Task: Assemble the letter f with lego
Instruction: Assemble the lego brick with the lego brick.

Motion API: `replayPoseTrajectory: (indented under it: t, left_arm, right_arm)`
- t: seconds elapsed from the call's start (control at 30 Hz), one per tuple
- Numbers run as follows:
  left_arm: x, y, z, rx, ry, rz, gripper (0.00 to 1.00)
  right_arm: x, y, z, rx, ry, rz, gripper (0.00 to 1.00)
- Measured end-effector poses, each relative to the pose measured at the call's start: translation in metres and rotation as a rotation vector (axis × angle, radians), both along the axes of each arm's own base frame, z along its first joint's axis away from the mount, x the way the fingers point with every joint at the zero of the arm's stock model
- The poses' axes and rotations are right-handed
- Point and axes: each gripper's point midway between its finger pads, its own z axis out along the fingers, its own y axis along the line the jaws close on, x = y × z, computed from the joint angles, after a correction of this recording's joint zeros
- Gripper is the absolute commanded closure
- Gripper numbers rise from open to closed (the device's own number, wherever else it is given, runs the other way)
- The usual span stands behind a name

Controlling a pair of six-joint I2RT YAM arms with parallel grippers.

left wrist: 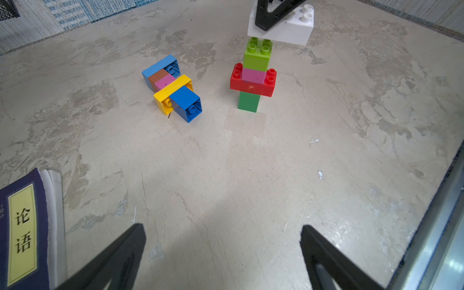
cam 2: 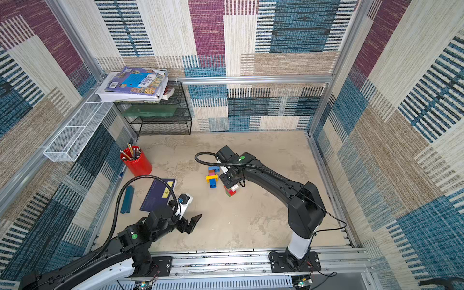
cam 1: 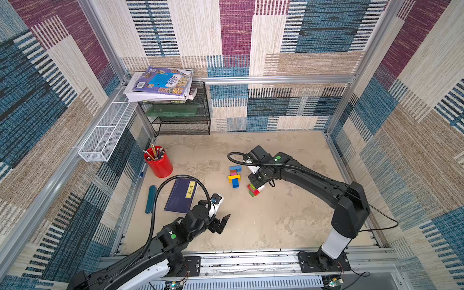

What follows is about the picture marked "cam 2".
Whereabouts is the white long lego brick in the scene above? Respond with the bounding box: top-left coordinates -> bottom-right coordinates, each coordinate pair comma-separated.
229,184 -> 239,192

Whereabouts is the light blue long lego brick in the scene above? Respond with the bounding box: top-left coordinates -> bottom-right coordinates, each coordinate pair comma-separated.
208,166 -> 221,172

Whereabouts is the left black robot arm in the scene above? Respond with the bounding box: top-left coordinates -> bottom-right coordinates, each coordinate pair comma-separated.
19,205 -> 202,290

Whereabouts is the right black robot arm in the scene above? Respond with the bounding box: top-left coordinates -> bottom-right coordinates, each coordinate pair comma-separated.
215,151 -> 326,270

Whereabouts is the purple notebook yellow label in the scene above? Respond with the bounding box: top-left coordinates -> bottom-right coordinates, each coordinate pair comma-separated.
140,180 -> 173,212

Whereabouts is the red pencil cup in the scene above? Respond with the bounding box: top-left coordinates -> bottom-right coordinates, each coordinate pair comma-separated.
120,143 -> 152,176

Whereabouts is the stack of books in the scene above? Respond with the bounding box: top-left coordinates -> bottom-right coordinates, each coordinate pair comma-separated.
96,66 -> 176,103

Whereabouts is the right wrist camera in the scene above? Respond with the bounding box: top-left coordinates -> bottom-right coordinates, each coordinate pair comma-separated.
215,146 -> 239,174

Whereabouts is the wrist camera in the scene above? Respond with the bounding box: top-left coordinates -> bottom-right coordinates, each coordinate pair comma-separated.
176,193 -> 193,219
215,146 -> 239,174

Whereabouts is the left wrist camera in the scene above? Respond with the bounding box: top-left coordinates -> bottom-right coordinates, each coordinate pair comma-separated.
176,193 -> 193,219

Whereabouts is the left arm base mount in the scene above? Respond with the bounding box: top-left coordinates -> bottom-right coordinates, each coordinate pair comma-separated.
133,256 -> 173,279

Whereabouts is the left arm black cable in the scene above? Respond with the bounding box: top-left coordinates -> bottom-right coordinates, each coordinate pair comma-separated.
97,174 -> 180,262

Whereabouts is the black wire shelf rack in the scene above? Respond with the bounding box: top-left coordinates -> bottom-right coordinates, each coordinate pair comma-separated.
114,82 -> 193,137

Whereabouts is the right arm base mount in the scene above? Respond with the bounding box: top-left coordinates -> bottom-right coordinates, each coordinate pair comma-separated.
268,251 -> 321,273

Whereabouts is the white wire mesh basket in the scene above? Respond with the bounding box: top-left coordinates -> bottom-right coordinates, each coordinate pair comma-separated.
43,101 -> 113,163

